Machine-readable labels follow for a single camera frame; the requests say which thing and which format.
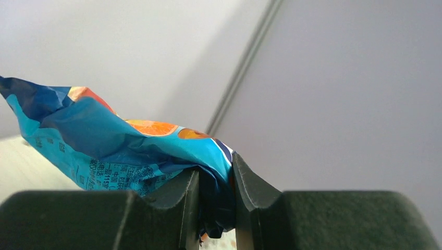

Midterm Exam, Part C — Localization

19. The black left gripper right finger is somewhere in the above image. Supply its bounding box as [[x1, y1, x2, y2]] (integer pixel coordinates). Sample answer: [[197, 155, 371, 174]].
[[232, 153, 439, 249]]

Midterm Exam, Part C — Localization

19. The blue fruit candy bag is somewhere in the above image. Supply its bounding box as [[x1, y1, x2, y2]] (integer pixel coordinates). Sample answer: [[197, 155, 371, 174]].
[[1, 78, 236, 239]]

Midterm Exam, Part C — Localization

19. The white two-tier shelf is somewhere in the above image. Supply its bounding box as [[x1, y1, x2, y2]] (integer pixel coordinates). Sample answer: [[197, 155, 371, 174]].
[[1, 136, 81, 202]]

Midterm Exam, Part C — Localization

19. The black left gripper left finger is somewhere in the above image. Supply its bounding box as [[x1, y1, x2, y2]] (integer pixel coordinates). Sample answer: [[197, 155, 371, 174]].
[[1, 170, 199, 249]]

